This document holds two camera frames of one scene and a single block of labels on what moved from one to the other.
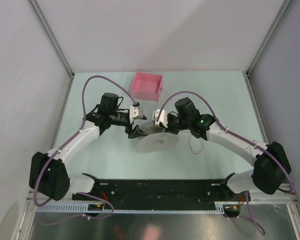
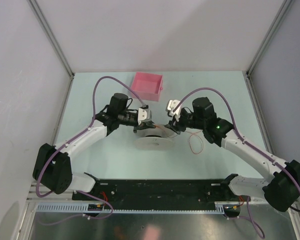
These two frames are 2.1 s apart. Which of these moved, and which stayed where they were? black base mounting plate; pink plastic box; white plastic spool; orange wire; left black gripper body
Moved: orange wire; left black gripper body
Stayed: pink plastic box; white plastic spool; black base mounting plate
